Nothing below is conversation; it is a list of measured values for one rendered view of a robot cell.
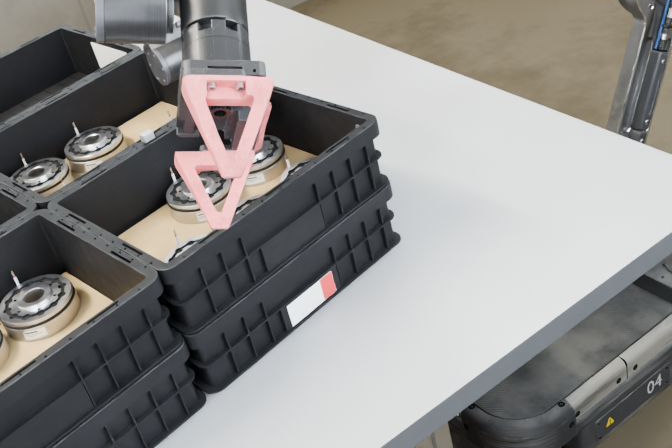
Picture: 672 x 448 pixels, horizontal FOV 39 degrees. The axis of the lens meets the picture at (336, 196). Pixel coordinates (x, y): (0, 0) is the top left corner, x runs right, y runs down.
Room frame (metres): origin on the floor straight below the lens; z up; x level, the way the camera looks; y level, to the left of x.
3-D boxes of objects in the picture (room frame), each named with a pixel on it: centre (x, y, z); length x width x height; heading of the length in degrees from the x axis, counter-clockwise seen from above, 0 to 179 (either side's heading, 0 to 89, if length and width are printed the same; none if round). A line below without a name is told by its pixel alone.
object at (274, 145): (1.29, 0.11, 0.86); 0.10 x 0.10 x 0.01
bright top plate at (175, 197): (1.22, 0.20, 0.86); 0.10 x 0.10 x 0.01
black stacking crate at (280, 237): (1.17, 0.16, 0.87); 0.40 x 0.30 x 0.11; 128
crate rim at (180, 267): (1.17, 0.16, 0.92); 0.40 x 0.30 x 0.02; 128
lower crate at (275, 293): (1.17, 0.16, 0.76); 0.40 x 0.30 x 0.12; 128
